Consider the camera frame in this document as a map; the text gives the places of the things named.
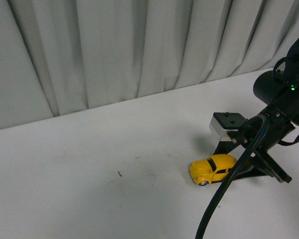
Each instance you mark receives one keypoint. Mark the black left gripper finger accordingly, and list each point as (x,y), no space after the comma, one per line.
(267,165)

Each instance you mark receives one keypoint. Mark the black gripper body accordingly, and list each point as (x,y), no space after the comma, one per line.
(271,124)

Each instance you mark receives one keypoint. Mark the yellow beetle toy car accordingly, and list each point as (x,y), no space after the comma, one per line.
(212,169)

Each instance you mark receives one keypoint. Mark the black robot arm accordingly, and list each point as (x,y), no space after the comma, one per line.
(279,88)

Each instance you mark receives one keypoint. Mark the grey-white curtain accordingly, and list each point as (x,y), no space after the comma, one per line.
(63,56)

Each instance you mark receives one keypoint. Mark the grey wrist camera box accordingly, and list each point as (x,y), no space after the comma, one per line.
(223,123)

